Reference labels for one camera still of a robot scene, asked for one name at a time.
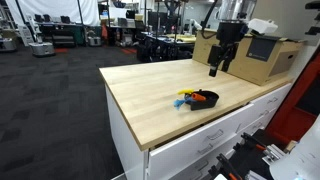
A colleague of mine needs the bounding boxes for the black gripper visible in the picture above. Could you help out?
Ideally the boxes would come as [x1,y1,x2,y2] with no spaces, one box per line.
[207,21,250,78]

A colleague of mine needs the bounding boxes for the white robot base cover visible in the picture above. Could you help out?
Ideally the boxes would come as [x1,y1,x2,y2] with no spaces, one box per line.
[268,114,320,180]

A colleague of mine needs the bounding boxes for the large grey mobile robot base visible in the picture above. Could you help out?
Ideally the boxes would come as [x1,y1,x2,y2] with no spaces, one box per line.
[28,41,56,58]

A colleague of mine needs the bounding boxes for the grey mobile robot base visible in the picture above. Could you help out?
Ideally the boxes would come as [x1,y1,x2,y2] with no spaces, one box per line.
[0,36,18,53]
[87,34,103,48]

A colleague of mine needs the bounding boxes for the large cardboard box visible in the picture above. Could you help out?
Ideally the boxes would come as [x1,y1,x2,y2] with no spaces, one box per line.
[192,28,305,87]

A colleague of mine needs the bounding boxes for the black cup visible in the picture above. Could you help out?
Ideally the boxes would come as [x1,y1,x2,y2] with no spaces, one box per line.
[183,89,220,112]

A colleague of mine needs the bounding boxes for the black workbench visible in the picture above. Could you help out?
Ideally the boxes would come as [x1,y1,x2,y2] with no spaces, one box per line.
[135,31,198,64]

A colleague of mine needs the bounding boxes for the black tripod with orange clamps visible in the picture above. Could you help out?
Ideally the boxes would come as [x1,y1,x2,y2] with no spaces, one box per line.
[207,132,278,180]

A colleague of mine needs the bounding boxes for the white drawer cabinet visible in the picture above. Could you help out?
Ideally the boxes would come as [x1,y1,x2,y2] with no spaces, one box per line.
[104,82,293,180]

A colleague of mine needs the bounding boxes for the dark table with monitors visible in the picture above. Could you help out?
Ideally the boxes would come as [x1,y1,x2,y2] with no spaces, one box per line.
[34,13,86,48]

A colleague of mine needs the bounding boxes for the white curtain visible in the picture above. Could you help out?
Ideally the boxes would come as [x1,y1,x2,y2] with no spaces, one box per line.
[4,0,101,27]

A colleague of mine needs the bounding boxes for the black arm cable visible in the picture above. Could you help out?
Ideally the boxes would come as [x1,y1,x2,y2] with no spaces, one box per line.
[200,0,222,40]

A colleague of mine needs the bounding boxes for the red metal frame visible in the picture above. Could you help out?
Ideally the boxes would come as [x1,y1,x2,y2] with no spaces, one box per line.
[265,49,320,145]

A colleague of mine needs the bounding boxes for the black wall shelf brackets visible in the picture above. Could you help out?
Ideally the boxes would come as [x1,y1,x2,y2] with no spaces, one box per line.
[304,0,320,36]

